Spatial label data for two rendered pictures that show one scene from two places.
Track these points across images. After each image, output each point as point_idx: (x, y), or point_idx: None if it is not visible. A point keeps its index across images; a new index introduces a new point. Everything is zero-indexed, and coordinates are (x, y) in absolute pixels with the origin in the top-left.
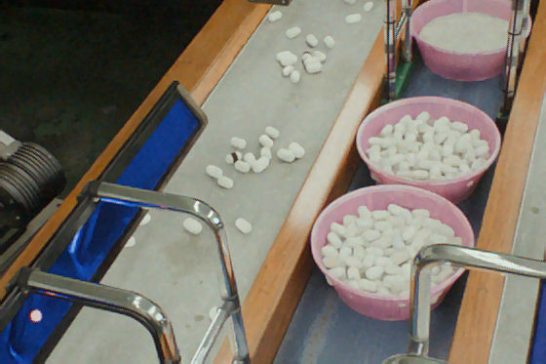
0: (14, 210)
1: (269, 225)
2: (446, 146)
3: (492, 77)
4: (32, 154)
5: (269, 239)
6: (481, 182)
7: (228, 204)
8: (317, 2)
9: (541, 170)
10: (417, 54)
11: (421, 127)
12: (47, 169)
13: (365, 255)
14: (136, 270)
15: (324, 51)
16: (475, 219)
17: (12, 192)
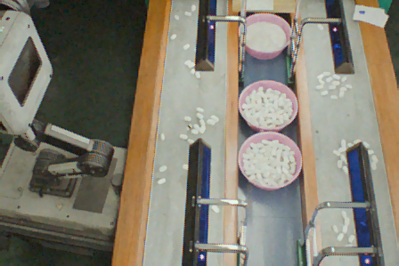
0: (101, 172)
1: (217, 160)
2: (274, 105)
3: (278, 55)
4: (101, 146)
5: (220, 166)
6: None
7: None
8: (189, 23)
9: (314, 110)
10: None
11: (262, 95)
12: (109, 150)
13: (260, 166)
14: (171, 193)
15: None
16: (291, 134)
17: (101, 167)
